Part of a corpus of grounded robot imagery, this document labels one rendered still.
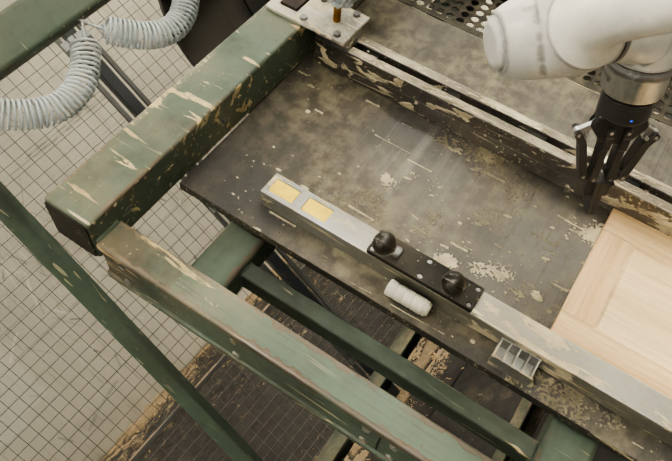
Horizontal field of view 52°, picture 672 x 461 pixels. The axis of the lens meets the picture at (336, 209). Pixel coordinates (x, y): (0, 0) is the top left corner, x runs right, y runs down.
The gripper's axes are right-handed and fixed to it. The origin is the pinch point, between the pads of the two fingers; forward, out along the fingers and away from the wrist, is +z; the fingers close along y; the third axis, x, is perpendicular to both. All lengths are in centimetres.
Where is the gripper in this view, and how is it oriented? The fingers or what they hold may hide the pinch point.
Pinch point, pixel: (593, 193)
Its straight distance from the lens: 121.3
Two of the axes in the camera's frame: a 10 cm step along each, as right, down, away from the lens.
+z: 0.1, 7.1, 7.0
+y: -10.0, -0.3, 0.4
